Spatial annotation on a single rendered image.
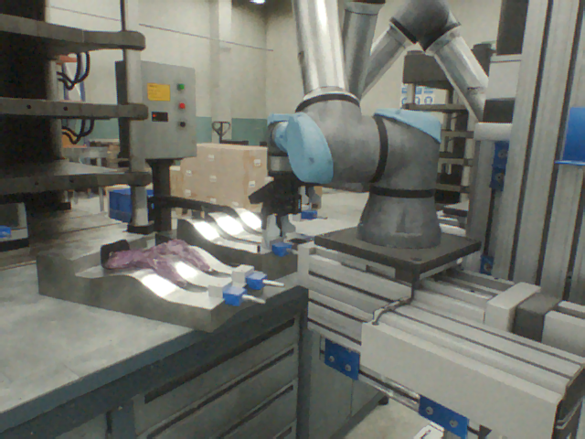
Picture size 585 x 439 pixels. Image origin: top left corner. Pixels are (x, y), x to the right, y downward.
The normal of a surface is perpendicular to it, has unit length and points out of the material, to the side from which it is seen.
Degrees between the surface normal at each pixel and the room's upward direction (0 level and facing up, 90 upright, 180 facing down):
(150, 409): 90
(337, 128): 59
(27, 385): 0
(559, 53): 90
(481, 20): 90
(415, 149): 90
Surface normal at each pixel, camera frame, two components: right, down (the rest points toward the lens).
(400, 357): -0.72, 0.13
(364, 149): 0.23, 0.15
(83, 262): 0.92, -0.07
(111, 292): -0.36, 0.19
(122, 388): 0.78, 0.16
